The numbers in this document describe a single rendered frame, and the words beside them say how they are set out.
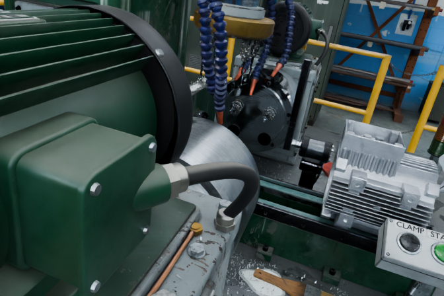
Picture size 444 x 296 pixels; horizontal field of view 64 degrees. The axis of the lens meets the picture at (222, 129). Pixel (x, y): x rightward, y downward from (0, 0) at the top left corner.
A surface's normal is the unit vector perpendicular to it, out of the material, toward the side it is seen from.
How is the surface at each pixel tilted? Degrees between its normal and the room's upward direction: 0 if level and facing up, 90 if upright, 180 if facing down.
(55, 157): 0
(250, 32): 90
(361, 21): 90
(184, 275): 0
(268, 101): 90
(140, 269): 0
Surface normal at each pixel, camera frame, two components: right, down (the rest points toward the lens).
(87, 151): 0.14, -0.91
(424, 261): -0.04, -0.62
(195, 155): 0.41, -0.80
